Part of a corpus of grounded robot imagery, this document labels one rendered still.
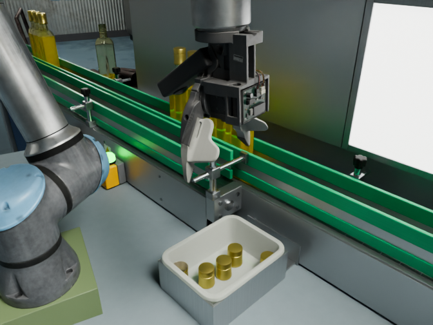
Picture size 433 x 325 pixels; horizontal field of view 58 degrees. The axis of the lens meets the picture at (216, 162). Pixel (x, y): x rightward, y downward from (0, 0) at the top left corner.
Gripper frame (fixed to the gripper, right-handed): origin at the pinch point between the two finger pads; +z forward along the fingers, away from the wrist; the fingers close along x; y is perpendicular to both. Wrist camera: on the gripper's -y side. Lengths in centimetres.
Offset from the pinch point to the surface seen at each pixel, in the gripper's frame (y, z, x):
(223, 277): -5.7, 32.4, 7.2
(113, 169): -56, 26, 19
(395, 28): 12.1, -14.7, 41.6
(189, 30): -53, -9, 54
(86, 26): -609, 59, 382
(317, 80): -4.2, -1.9, 43.5
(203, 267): -8.4, 28.7, 3.9
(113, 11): -586, 38, 429
